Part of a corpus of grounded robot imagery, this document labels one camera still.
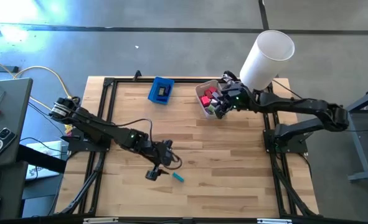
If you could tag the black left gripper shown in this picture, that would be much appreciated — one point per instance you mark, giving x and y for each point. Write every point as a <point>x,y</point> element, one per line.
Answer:
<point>163,154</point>

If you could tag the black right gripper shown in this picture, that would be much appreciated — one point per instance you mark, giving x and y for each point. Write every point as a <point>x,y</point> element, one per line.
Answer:
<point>235,98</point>

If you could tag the pink-red wall charger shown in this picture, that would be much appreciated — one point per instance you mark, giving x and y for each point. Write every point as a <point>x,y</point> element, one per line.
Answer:
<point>205,100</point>
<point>213,89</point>

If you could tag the green white USB charger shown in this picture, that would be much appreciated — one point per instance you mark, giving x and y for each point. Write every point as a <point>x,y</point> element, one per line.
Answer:
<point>211,109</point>

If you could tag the black LCD display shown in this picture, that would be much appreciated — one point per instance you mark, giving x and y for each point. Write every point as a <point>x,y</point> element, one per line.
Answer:
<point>162,91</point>

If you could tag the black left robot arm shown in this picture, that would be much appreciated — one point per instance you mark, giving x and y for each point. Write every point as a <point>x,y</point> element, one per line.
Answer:
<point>102,129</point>

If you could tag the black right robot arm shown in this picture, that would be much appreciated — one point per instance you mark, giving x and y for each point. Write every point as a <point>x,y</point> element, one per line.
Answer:
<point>295,107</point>

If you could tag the small lavender adapter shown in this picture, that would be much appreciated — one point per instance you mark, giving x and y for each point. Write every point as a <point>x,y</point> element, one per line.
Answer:
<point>208,111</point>

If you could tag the white plastic basket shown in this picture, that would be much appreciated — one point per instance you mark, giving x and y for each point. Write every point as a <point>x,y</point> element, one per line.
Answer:
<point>202,87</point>

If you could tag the teal rectangular case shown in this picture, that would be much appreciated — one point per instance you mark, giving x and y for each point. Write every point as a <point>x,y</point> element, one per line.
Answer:
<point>178,177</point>

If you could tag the white shade table lamp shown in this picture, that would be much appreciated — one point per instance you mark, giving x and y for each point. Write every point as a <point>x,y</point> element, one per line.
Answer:
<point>266,59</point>

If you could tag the blue plastic bin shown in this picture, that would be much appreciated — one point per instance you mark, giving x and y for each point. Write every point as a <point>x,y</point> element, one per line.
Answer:
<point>154,90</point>

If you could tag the white laptop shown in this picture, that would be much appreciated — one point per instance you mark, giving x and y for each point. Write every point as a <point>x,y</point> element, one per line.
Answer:
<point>46,147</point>

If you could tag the black desk bar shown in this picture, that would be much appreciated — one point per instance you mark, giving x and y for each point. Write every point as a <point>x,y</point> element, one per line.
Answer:
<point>40,158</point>

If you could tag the grey desk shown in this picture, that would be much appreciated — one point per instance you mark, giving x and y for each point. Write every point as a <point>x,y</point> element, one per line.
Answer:
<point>6,102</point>

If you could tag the black floor bar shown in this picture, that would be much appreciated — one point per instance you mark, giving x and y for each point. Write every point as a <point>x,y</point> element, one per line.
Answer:
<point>1,68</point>

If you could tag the red wall charger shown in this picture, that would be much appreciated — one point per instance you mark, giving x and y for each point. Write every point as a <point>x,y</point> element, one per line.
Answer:
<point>209,92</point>

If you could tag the black aluminium table frame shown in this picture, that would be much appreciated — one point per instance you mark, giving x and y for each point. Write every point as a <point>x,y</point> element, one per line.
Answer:
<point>186,80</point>

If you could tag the white metal bracket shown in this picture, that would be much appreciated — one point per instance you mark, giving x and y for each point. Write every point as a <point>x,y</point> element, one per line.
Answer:
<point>274,221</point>
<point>99,220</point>

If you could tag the grey metal table frame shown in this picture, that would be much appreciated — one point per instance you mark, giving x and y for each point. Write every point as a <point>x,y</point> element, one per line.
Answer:
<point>361,152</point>

